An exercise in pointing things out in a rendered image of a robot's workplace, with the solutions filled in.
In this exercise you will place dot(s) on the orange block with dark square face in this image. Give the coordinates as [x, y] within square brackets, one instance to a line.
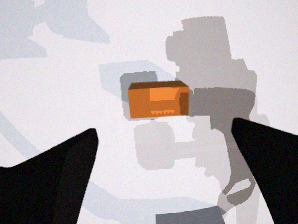
[158, 99]

